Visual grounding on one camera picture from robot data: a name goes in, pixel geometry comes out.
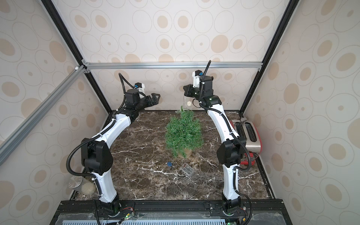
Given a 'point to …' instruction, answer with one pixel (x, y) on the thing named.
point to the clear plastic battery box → (187, 169)
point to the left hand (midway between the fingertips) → (159, 94)
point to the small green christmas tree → (183, 133)
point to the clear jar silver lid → (86, 185)
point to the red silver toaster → (249, 131)
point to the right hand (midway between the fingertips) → (190, 85)
